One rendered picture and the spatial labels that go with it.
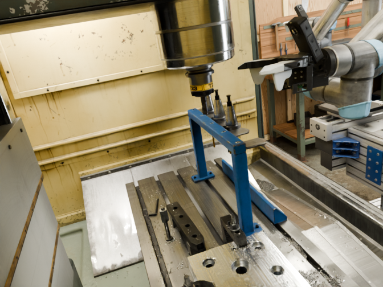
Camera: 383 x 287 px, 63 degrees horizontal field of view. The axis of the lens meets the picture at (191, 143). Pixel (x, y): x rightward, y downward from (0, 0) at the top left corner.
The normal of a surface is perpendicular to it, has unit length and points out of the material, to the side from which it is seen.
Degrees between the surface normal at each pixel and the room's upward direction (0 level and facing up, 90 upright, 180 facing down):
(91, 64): 90
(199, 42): 90
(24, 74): 90
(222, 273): 0
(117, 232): 24
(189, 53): 90
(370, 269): 8
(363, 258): 8
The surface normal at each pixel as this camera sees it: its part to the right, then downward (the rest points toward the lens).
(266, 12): 0.27, 0.32
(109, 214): -0.04, -0.69
